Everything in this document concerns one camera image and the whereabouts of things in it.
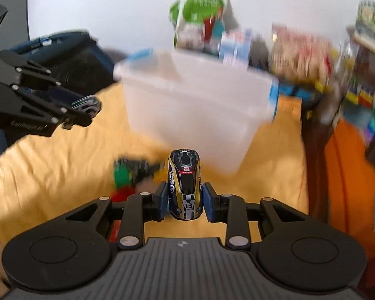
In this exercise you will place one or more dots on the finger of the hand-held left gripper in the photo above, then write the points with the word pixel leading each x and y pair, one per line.
pixel 34 68
pixel 68 115

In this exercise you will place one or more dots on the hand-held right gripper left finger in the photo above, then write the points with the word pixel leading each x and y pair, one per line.
pixel 164 203

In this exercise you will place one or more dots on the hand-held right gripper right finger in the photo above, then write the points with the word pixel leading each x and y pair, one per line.
pixel 210 204

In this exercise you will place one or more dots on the silver and green toy car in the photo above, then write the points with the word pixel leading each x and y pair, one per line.
pixel 89 104

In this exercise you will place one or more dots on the black and gold toy car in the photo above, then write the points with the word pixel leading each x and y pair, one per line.
pixel 185 190

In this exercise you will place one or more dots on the translucent plastic storage bin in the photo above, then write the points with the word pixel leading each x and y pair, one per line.
pixel 190 106

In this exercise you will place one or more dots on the dark blue container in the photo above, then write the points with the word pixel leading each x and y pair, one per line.
pixel 68 59

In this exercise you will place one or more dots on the red toy block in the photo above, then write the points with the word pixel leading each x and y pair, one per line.
pixel 122 195

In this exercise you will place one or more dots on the yellow cloth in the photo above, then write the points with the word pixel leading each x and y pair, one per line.
pixel 65 162

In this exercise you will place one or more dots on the green toy block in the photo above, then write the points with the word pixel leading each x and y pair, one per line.
pixel 128 172

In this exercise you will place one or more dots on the grey panel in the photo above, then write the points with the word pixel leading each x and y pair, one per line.
pixel 12 15

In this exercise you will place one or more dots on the blue and white packet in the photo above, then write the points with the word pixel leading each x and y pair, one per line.
pixel 236 47

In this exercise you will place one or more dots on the green and white snack bag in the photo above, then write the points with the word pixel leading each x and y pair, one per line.
pixel 200 3

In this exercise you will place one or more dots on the clear bag of crackers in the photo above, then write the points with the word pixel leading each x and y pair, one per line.
pixel 300 56

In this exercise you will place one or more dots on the colourful shelf items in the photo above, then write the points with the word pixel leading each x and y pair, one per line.
pixel 368 68

